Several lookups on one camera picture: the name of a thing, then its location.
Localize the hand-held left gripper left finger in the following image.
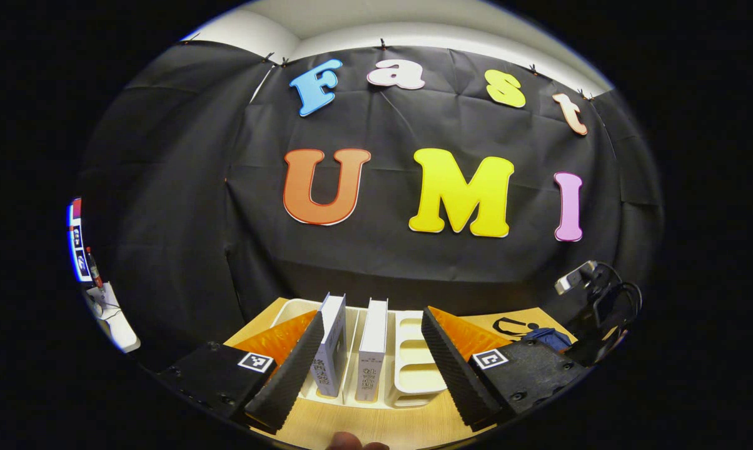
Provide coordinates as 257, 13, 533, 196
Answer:
158, 309, 325, 435

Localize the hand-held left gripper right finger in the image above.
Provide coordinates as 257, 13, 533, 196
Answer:
420, 306, 590, 432

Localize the blue grey cover book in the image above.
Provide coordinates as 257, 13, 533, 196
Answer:
311, 292, 347, 398

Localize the cream plastic bookshelf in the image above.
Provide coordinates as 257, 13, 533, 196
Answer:
270, 298, 449, 410

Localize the blue schoolbag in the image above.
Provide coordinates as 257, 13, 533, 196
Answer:
523, 327, 572, 352

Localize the white cover book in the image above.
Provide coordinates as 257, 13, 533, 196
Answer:
355, 298, 390, 403

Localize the black backdrop cloth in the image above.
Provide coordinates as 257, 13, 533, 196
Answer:
79, 41, 665, 369

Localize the white side table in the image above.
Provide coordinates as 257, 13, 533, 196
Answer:
84, 281, 141, 354

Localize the blue white printed banner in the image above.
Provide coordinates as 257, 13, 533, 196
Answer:
67, 197, 93, 282

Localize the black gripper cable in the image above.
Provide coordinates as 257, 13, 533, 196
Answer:
595, 262, 643, 326

